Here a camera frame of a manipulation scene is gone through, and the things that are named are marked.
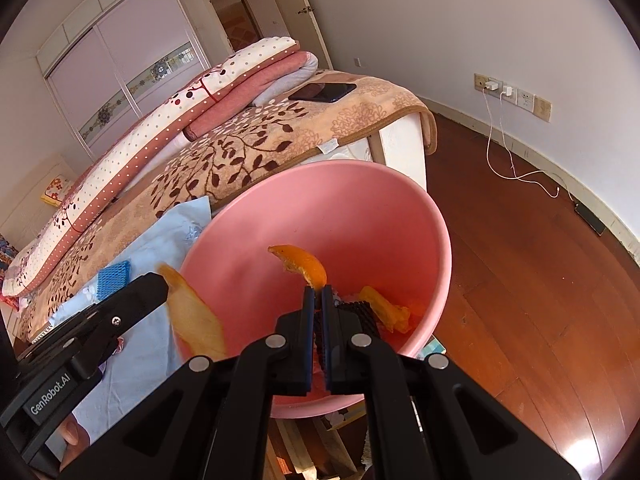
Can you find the black smartphone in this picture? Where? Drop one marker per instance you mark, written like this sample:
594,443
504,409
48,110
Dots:
322,92

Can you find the cream bed headboard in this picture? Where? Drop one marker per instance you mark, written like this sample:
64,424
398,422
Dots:
30,185

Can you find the narrow beige wall socket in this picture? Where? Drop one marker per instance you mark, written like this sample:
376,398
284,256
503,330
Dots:
543,109

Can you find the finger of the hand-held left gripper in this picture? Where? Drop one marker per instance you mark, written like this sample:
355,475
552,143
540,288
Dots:
135,300

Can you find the brown sliding door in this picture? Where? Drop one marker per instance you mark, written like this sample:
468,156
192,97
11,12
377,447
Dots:
255,5

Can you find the yellow plastic bag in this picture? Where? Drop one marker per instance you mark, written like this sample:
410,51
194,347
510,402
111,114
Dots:
385,310

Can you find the blue foam net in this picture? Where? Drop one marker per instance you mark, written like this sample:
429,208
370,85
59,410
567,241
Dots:
114,280

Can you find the yellow floral pillow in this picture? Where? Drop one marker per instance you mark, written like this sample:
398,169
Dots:
59,189

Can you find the brown leaf-pattern blanket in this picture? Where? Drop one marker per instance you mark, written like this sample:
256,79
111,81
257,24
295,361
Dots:
280,130

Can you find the white charger plug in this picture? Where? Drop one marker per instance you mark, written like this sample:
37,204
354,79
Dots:
509,93
492,85

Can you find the light wooden stool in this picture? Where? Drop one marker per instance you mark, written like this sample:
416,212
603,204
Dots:
300,445

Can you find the wide beige wall socket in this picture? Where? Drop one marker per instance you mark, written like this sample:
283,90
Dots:
480,82

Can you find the polka-dot tree-print quilt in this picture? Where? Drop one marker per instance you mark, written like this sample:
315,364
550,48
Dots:
125,150

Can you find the pink folded blanket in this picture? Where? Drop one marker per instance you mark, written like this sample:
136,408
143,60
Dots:
250,95

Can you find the white patterned mattress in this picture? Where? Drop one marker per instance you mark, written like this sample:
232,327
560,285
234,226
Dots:
355,152

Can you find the large pale orange peel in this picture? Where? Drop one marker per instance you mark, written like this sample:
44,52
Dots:
195,320

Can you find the white folded sheet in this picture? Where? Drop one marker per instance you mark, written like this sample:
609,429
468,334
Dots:
295,77

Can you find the small orange peel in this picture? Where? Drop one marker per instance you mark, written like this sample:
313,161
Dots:
307,265

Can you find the white sliding-door wardrobe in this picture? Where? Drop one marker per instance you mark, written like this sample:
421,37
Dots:
140,35

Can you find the cream door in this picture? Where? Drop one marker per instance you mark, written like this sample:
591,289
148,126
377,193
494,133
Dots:
312,35

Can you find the light blue floral cloth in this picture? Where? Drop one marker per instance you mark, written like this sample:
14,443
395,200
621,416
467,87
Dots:
150,245

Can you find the black foam net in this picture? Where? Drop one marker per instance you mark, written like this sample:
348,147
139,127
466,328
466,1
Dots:
362,317

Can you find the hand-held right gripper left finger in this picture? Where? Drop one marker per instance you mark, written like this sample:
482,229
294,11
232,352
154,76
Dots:
300,355

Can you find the white bed frame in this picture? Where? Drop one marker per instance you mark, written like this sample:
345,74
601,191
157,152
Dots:
402,155

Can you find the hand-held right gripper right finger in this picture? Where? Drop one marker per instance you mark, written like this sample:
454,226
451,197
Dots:
345,360

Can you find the white wall socket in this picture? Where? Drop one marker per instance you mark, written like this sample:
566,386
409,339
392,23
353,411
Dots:
526,99
510,94

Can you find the colourful patterned pillow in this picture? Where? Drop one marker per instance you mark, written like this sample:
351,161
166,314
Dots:
6,255

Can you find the person's left hand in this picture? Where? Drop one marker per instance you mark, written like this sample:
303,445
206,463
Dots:
72,435

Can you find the pink plastic bin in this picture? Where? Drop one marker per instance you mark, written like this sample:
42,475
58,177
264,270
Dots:
325,205

